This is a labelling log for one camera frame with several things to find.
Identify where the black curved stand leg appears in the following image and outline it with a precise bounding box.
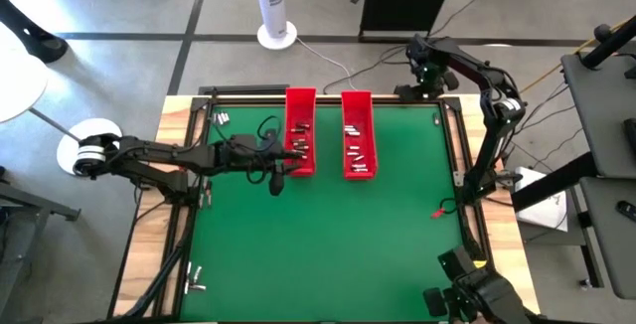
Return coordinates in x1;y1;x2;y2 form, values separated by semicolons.
0;0;71;66

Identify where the black flat bar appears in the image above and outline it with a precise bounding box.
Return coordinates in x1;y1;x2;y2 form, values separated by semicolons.
198;83;289;97

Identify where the white power cable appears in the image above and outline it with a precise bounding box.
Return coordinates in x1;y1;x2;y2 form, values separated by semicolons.
295;37;365;95

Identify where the red plastic bin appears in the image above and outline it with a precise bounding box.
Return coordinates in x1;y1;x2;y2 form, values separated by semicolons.
340;89;379;181
284;87;318;178

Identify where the black handheld device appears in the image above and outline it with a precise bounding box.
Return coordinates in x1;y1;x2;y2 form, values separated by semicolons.
422;244;533;324

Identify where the tall black cabinet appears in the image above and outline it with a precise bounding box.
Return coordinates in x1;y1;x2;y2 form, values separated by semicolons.
356;0;462;45

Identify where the black frame strut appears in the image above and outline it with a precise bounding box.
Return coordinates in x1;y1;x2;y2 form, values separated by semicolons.
459;209;491;265
111;204;198;323

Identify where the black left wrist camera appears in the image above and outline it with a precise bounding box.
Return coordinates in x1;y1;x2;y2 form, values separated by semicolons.
231;133;258;159

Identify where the white round pedestal table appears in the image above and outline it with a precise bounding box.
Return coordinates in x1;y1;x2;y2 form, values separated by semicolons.
0;40;124;178

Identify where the black clamp handle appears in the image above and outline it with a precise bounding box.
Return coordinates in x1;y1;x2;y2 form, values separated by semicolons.
494;170;524;186

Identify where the black left camera cable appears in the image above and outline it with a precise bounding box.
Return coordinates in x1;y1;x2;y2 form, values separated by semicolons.
256;114;283;141

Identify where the black diagonal beam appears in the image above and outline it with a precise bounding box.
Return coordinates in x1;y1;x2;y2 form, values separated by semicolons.
511;150;597;214

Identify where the yellow floor cable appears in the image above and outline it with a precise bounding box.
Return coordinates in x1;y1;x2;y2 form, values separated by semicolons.
519;17;630;94

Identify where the green table mat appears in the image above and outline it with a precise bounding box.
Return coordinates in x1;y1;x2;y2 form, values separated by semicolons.
179;104;478;321

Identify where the white paper sheet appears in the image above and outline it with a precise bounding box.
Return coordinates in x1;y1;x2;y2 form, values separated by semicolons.
514;165;570;234

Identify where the black floor cable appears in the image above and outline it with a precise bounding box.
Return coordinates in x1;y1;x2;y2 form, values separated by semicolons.
529;127;585;171
521;104;577;131
516;83;571;134
322;0;489;96

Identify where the black flat device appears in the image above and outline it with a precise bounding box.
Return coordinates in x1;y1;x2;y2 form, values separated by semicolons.
623;116;636;162

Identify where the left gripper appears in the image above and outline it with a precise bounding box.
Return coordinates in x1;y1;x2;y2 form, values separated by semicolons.
256;129;307;198

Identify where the black pole stand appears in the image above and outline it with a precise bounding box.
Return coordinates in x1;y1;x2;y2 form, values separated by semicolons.
577;14;636;71

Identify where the black aluminium table frame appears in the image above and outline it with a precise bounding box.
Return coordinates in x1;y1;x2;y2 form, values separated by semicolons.
153;93;503;324

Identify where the grey metal cart frame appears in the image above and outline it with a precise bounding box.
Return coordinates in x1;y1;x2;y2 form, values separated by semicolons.
0;164;82;324

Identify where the grey workbench top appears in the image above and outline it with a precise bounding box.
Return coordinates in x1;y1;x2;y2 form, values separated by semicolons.
577;176;636;301
559;39;636;180

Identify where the black remote control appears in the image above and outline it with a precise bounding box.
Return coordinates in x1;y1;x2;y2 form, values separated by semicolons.
615;199;636;224

